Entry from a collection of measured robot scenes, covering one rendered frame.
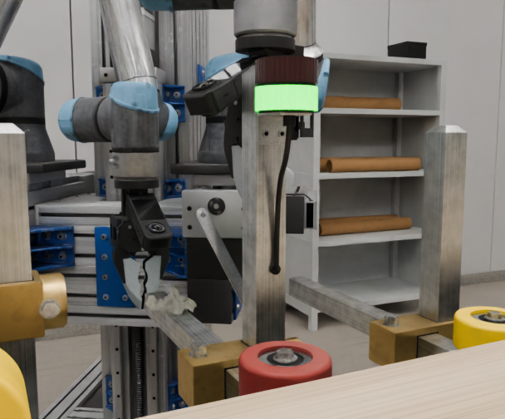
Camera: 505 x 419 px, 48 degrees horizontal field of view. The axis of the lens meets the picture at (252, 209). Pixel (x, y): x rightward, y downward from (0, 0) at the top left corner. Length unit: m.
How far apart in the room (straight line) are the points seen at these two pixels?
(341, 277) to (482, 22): 2.07
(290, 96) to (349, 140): 3.25
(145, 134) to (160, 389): 0.77
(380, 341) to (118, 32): 0.72
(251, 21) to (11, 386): 0.48
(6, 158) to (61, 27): 2.75
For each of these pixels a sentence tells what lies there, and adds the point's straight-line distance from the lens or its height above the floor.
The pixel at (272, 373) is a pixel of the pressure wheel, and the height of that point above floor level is 0.91.
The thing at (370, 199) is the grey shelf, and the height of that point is 0.68.
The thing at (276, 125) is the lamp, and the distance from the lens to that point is 0.58.
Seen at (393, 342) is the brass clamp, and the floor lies 0.85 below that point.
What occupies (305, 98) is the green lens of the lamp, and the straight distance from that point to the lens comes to 0.53.
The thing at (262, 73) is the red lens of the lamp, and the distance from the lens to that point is 0.54.
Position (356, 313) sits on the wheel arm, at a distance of 0.82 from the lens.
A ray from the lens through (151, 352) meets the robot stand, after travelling 1.44.
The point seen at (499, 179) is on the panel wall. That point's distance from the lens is 4.65.
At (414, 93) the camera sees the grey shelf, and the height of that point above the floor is 1.38.
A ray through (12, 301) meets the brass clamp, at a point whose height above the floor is 0.96.
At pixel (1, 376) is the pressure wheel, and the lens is 0.33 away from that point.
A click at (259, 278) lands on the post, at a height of 0.95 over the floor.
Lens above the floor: 1.09
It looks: 7 degrees down
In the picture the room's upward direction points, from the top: straight up
